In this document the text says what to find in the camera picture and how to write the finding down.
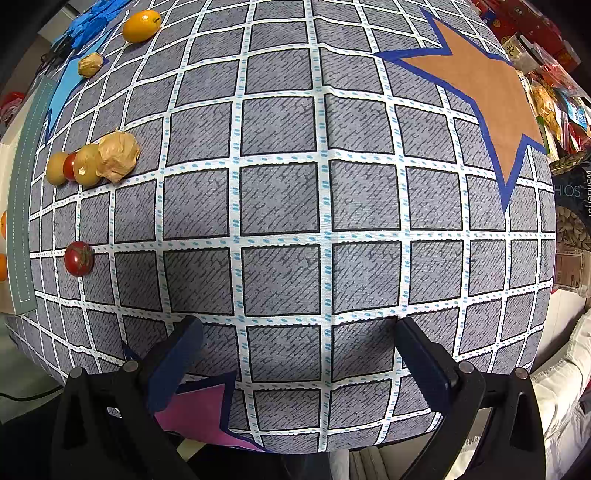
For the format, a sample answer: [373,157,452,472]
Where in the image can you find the tan longan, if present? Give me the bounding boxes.
[73,144,105,188]
[46,152,70,186]

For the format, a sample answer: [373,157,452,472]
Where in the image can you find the dark pistachio bag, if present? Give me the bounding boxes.
[549,154,591,254]

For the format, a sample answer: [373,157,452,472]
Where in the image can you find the pile of snack packets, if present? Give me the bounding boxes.
[471,0,591,158]

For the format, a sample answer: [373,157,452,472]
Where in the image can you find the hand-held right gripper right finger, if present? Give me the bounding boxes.
[394,318,546,480]

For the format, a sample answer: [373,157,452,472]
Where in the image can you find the pink paper star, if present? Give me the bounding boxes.
[122,344,269,453]

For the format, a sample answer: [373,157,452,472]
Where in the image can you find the large husked physalis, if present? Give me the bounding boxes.
[96,131,140,183]

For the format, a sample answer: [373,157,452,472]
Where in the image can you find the brown labelled packet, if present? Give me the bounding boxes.
[556,251,591,291]

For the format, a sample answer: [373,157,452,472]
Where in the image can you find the large yellow orange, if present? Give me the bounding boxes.
[122,10,162,43]

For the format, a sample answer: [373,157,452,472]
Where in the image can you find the blue paper star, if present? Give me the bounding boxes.
[44,9,112,145]

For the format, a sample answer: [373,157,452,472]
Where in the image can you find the blue rubber gloves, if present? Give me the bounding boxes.
[51,0,132,51]

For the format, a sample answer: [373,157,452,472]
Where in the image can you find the grey checked tablecloth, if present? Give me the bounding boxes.
[7,0,557,453]

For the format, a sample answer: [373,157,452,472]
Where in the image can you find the small husked physalis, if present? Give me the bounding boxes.
[78,52,104,78]

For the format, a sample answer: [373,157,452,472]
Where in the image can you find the white fringed cloth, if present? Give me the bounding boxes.
[531,309,591,480]

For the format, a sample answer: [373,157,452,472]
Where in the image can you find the black corded device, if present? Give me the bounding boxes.
[39,34,75,75]

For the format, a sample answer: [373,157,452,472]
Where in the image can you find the brown paper star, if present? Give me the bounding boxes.
[374,7,548,224]

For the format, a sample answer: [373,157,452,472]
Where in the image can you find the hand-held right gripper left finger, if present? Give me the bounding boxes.
[51,315,206,480]

